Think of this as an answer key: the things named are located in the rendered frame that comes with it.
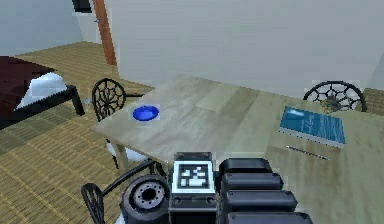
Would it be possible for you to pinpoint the pale wooden table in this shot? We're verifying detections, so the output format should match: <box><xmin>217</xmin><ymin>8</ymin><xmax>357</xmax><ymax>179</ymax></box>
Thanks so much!
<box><xmin>90</xmin><ymin>73</ymin><xmax>384</xmax><ymax>224</ymax></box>

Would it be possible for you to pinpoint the thin grey pencil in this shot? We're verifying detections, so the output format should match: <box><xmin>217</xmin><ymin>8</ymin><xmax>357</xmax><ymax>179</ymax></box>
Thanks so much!
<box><xmin>285</xmin><ymin>145</ymin><xmax>329</xmax><ymax>161</ymax></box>

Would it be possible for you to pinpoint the white pillow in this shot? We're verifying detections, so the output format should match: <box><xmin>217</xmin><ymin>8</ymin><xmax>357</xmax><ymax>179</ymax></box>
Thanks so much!
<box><xmin>14</xmin><ymin>72</ymin><xmax>69</xmax><ymax>110</ymax></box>

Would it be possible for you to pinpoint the blue bowl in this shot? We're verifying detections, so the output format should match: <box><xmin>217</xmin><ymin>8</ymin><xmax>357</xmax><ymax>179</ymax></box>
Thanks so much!
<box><xmin>132</xmin><ymin>105</ymin><xmax>160</xmax><ymax>122</ymax></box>

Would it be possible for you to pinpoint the dark red bed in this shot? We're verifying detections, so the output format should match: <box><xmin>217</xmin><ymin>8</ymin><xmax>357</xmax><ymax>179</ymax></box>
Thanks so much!
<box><xmin>0</xmin><ymin>55</ymin><xmax>86</xmax><ymax>130</ymax></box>

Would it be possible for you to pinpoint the brown wooden door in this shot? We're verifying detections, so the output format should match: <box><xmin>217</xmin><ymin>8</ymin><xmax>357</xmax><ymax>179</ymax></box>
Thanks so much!
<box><xmin>92</xmin><ymin>0</ymin><xmax>118</xmax><ymax>67</ymax></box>

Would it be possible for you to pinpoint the blue book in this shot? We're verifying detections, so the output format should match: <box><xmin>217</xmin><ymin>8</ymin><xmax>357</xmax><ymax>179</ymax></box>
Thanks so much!
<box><xmin>278</xmin><ymin>105</ymin><xmax>347</xmax><ymax>149</ymax></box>

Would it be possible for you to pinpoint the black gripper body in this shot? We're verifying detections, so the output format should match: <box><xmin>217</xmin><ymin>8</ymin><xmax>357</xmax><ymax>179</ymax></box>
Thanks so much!
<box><xmin>119</xmin><ymin>174</ymin><xmax>173</xmax><ymax>224</ymax></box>

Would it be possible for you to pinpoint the dark framed picture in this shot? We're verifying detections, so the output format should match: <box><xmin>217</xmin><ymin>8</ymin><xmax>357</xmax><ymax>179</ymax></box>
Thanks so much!
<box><xmin>71</xmin><ymin>0</ymin><xmax>93</xmax><ymax>14</ymax></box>

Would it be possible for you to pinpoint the black web-back chair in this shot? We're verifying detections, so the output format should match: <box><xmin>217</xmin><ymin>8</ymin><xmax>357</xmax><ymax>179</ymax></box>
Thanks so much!
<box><xmin>85</xmin><ymin>77</ymin><xmax>150</xmax><ymax>170</ymax></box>
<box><xmin>302</xmin><ymin>80</ymin><xmax>368</xmax><ymax>113</ymax></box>
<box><xmin>80</xmin><ymin>159</ymin><xmax>168</xmax><ymax>224</ymax></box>

